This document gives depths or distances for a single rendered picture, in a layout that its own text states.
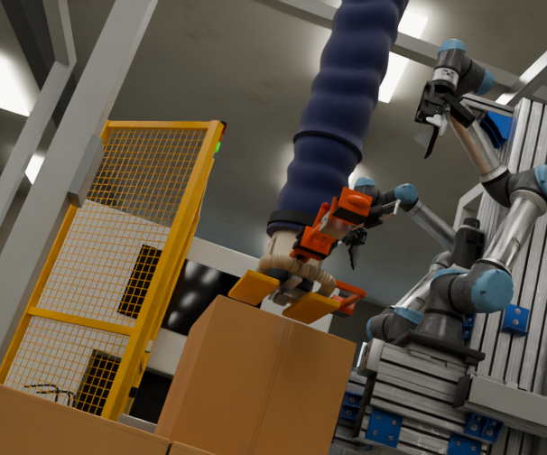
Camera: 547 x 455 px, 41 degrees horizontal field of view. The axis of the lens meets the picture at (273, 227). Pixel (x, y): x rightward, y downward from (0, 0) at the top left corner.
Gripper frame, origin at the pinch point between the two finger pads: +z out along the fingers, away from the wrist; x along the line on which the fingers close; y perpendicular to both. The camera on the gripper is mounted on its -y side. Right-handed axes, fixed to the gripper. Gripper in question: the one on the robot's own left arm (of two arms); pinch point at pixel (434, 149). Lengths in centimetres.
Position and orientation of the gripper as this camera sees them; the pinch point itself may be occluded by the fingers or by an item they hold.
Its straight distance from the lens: 213.7
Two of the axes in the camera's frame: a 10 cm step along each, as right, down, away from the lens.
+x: 0.8, -3.2, -9.4
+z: -2.9, 9.0, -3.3
